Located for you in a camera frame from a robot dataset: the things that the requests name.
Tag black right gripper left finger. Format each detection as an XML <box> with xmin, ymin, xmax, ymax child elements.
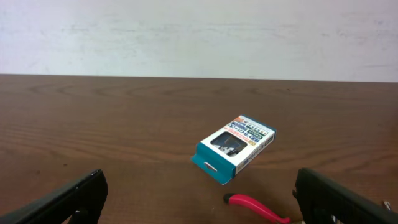
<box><xmin>1</xmin><ymin>169</ymin><xmax>108</xmax><ymax>224</ymax></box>

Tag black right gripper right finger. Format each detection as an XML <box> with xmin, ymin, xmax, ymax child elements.
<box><xmin>293</xmin><ymin>168</ymin><xmax>397</xmax><ymax>224</ymax></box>

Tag red handled pliers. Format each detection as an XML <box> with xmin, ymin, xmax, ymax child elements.
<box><xmin>223</xmin><ymin>193</ymin><xmax>290</xmax><ymax>224</ymax></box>

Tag teal white screw box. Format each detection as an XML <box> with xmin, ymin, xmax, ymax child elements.
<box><xmin>191</xmin><ymin>114</ymin><xmax>277</xmax><ymax>185</ymax></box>

